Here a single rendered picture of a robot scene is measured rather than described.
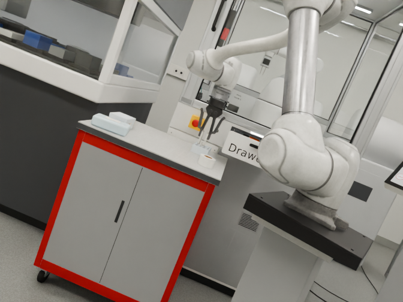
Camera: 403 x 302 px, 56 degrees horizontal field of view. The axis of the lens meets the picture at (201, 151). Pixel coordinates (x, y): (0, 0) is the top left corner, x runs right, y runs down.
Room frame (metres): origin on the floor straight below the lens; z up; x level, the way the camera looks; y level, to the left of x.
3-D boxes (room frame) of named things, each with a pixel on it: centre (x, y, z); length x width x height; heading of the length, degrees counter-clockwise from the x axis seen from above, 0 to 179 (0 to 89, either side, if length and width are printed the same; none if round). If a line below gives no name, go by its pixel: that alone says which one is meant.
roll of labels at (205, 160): (1.59, -0.04, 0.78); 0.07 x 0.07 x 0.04
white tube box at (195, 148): (1.84, 0.00, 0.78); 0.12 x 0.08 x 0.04; 175
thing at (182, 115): (2.51, -0.32, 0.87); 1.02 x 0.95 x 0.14; 86
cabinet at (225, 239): (2.50, -0.33, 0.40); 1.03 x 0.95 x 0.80; 86
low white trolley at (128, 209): (1.75, 0.18, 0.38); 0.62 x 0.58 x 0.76; 86
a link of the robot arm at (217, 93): (1.84, 0.02, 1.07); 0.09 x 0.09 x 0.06
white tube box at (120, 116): (1.72, 0.40, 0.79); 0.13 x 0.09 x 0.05; 176
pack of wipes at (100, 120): (1.55, 0.39, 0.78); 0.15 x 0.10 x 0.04; 96
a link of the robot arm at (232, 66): (1.83, 0.03, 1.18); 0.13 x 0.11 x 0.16; 129
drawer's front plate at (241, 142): (1.75, -0.23, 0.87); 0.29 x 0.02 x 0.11; 86
